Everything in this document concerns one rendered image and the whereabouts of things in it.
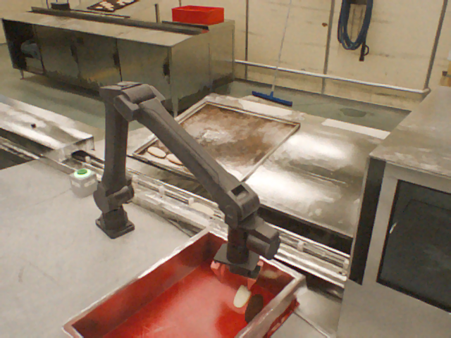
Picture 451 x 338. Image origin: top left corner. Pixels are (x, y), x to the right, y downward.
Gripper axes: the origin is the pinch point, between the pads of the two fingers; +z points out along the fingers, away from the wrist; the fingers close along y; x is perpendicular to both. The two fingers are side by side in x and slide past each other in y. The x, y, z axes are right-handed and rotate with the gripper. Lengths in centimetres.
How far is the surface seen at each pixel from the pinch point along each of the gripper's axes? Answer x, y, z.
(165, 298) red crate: -7.3, -16.5, 5.3
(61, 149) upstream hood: 44, -90, 2
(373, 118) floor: 371, 33, 93
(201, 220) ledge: 23.9, -19.9, 2.4
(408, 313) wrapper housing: -8.3, 38.1, -14.7
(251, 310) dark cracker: -4.2, 5.9, 3.1
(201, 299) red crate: -4.4, -7.8, 4.9
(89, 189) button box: 31, -68, 7
